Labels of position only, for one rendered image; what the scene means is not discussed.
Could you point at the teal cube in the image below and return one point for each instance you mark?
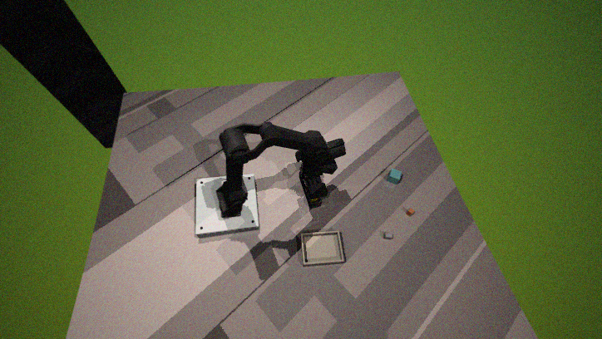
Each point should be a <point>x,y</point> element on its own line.
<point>394,176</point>

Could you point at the beige shallow rectangular tray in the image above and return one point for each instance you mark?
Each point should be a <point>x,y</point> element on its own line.
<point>321,248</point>

